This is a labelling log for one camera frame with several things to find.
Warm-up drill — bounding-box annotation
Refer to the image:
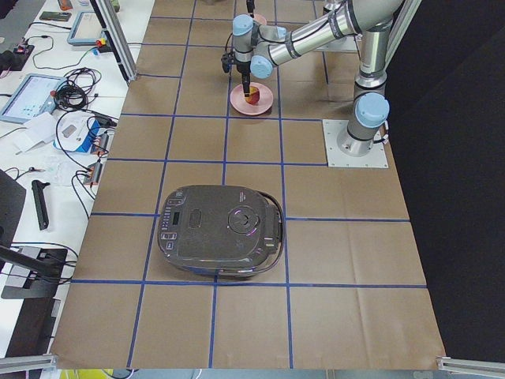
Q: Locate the dark grey rice cooker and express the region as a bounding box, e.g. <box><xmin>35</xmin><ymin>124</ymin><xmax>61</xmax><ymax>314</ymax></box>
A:
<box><xmin>157</xmin><ymin>185</ymin><xmax>286</xmax><ymax>278</ymax></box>

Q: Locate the pink bowl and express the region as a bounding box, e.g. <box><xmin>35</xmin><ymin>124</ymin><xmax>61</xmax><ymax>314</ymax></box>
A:
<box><xmin>252</xmin><ymin>13</ymin><xmax>267</xmax><ymax>25</ymax></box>

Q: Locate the black bar tool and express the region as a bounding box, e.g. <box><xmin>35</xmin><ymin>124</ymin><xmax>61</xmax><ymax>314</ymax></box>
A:
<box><xmin>32</xmin><ymin>180</ymin><xmax>50</xmax><ymax>231</ymax></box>

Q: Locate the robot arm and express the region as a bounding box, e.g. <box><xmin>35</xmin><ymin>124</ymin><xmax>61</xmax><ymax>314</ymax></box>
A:
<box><xmin>221</xmin><ymin>1</ymin><xmax>401</xmax><ymax>157</ymax></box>

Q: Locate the red yellow apple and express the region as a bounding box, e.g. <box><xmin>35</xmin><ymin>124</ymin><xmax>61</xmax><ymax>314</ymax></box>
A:
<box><xmin>245</xmin><ymin>86</ymin><xmax>260</xmax><ymax>105</ymax></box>

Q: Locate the blue teach pendant near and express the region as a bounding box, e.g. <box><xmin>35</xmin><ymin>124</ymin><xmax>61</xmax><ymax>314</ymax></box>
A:
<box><xmin>1</xmin><ymin>73</ymin><xmax>65</xmax><ymax>124</ymax></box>

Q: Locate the blue teach pendant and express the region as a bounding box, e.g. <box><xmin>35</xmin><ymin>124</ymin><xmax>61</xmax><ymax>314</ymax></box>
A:
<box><xmin>1</xmin><ymin>73</ymin><xmax>65</xmax><ymax>124</ymax></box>
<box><xmin>67</xmin><ymin>11</ymin><xmax>105</xmax><ymax>46</ymax></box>

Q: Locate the blue teach pendant far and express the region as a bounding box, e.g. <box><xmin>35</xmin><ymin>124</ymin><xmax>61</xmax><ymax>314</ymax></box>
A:
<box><xmin>67</xmin><ymin>11</ymin><xmax>105</xmax><ymax>46</ymax></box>

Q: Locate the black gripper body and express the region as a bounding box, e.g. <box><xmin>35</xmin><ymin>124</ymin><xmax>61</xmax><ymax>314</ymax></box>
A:
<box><xmin>237</xmin><ymin>62</ymin><xmax>251</xmax><ymax>93</ymax></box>

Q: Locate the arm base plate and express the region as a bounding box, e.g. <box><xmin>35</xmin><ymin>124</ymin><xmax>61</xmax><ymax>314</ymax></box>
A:
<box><xmin>322</xmin><ymin>119</ymin><xmax>389</xmax><ymax>169</ymax></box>

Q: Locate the black monitor stand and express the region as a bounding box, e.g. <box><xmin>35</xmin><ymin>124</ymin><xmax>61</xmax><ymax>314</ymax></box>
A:
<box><xmin>1</xmin><ymin>171</ymin><xmax>67</xmax><ymax>299</ymax></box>

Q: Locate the pink plate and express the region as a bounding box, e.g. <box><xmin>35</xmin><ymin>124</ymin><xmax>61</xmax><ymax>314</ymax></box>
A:
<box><xmin>230</xmin><ymin>82</ymin><xmax>274</xmax><ymax>116</ymax></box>

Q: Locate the black cable bundle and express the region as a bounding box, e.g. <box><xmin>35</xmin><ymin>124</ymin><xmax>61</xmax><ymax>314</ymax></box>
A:
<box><xmin>53</xmin><ymin>67</ymin><xmax>102</xmax><ymax>111</ymax></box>

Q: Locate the aluminium frame post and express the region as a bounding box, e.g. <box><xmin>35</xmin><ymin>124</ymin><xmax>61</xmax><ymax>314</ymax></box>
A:
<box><xmin>90</xmin><ymin>0</ymin><xmax>138</xmax><ymax>84</ymax></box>

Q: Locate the blue white box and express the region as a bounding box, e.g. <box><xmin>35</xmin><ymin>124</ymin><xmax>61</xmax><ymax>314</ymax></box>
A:
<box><xmin>53</xmin><ymin>111</ymin><xmax>100</xmax><ymax>152</ymax></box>

